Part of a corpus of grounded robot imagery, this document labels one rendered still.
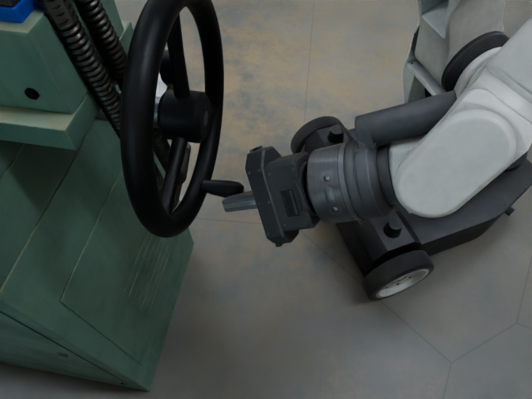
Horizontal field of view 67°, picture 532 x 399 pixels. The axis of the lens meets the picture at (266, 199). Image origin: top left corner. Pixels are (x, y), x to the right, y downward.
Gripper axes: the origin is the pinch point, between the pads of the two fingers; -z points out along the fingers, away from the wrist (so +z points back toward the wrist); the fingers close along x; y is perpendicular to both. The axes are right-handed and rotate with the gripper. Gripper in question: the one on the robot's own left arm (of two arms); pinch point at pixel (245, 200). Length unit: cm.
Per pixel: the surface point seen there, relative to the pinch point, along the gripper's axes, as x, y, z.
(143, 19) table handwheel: 20.4, 13.6, 4.9
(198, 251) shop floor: -25, -50, -56
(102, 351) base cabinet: -22.6, 2.5, -38.6
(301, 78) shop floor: 19, -126, -37
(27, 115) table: 16.4, 17.2, -9.7
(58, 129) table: 14.2, 16.9, -6.5
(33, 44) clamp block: 20.6, 19.4, -2.1
